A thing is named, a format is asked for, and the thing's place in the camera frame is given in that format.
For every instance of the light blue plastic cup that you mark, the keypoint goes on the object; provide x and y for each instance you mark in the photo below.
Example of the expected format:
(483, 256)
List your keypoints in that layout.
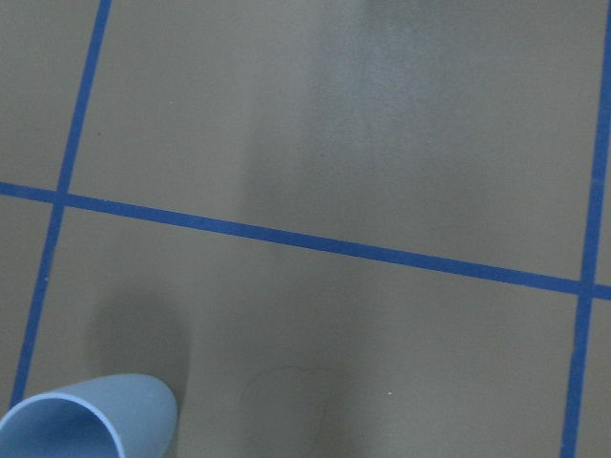
(123, 415)

